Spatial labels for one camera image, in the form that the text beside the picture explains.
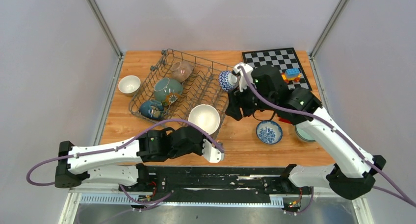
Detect black white chessboard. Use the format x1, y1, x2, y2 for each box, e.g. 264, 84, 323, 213
242, 48, 312, 90

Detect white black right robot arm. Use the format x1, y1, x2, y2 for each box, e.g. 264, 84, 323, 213
226, 63, 386, 200

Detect beige bowl with flower sprig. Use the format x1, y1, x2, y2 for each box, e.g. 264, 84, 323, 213
188, 104, 220, 135

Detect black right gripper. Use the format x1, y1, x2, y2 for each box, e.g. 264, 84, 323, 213
224, 78, 274, 121

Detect toy brick car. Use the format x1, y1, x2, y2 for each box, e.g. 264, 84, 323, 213
281, 68, 302, 84

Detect red toy house block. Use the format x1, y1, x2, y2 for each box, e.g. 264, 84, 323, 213
278, 117, 292, 124

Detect mint green leaf bowl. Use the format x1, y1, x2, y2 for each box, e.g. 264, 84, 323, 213
295, 125, 315, 142

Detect grey wire dish rack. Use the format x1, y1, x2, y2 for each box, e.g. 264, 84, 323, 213
129, 49, 232, 124

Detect blue white zigzag bowl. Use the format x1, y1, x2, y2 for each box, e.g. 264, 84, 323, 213
218, 71, 238, 92

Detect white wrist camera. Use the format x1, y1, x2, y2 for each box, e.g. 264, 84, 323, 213
202, 139, 225, 163
233, 62, 253, 92

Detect white bowl blue roses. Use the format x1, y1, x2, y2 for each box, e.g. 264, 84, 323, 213
256, 120, 283, 145

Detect teal bowl with orange flower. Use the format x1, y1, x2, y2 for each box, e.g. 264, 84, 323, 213
154, 77, 183, 106

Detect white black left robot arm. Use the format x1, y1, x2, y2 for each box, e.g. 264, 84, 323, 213
54, 126, 223, 191

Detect dark blue floral bowl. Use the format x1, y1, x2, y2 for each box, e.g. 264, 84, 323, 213
139, 100, 164, 121

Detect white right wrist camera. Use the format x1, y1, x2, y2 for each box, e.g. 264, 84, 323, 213
233, 62, 253, 92

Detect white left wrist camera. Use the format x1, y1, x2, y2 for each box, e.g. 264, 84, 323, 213
202, 139, 225, 163

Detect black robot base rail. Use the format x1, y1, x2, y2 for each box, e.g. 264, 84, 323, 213
123, 165, 313, 203

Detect plain beige bowl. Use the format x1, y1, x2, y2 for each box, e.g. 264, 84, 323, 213
118, 75, 141, 96

